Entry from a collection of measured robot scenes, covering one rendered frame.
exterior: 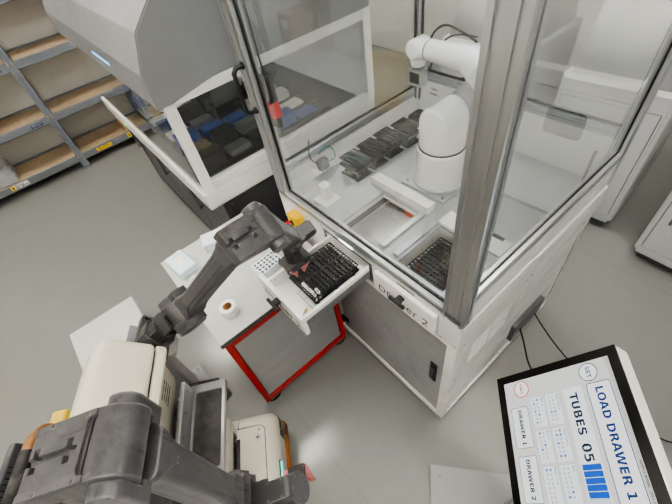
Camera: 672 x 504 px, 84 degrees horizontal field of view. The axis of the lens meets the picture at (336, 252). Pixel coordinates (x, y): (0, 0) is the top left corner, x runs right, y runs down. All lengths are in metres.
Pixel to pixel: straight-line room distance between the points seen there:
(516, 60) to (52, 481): 0.79
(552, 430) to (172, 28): 1.76
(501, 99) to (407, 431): 1.69
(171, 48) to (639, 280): 2.75
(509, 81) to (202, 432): 1.04
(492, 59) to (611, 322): 2.09
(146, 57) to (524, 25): 1.37
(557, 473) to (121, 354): 0.95
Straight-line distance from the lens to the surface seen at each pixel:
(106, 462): 0.49
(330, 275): 1.43
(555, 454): 1.04
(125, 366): 0.90
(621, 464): 0.97
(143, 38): 1.72
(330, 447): 2.10
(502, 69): 0.71
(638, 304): 2.76
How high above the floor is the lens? 2.01
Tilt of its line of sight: 48 degrees down
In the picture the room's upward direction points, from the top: 12 degrees counter-clockwise
